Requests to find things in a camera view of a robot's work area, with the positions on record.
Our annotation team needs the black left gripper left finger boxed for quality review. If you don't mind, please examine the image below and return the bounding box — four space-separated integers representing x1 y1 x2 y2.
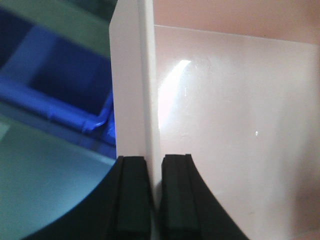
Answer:
26 156 152 240

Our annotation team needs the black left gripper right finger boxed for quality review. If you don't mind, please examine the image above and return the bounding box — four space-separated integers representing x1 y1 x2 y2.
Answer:
160 154 248 240

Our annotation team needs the pink plastic bin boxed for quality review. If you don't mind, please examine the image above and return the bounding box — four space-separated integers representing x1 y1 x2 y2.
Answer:
109 0 320 240

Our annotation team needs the blue plastic crate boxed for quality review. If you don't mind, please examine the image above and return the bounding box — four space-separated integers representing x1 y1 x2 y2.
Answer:
0 9 116 145

